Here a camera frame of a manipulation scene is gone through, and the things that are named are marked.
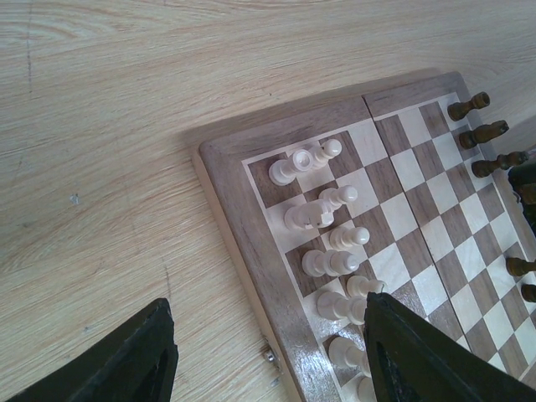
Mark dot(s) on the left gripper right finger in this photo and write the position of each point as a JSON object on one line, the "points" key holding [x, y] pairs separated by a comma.
{"points": [[410, 360]]}

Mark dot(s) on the dark bishop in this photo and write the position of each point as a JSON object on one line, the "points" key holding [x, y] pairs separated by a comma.
{"points": [[484, 168], [519, 267]]}

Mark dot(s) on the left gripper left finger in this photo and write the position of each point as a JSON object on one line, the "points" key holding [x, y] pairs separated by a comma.
{"points": [[135, 362]]}

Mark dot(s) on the dark knight near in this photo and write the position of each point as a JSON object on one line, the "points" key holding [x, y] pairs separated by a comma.
{"points": [[528, 292]]}

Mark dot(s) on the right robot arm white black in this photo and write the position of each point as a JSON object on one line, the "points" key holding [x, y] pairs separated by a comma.
{"points": [[522, 180]]}

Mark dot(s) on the white king piece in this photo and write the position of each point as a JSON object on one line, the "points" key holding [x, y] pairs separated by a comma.
{"points": [[345, 353]]}

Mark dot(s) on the white pawn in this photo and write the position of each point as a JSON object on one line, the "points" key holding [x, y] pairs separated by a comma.
{"points": [[337, 197], [344, 238], [360, 286], [325, 152]]}

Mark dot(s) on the white knight far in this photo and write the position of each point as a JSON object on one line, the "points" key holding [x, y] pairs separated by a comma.
{"points": [[311, 215]]}

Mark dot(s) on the dark bishop far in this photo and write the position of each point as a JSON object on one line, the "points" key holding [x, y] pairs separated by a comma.
{"points": [[484, 168]]}

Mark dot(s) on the white queen piece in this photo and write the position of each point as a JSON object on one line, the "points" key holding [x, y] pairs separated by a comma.
{"points": [[334, 306]]}

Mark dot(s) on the white rook far corner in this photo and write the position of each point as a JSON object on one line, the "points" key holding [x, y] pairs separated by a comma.
{"points": [[284, 171]]}

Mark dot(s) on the wooden chess board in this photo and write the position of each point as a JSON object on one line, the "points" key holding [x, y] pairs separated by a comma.
{"points": [[439, 236]]}

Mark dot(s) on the dark rook far corner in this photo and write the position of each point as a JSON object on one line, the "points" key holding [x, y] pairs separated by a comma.
{"points": [[458, 110]]}

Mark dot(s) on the white bishop far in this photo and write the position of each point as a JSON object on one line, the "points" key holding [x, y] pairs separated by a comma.
{"points": [[316, 263]]}

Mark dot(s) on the dark bishop near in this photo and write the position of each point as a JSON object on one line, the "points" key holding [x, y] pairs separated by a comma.
{"points": [[519, 267]]}

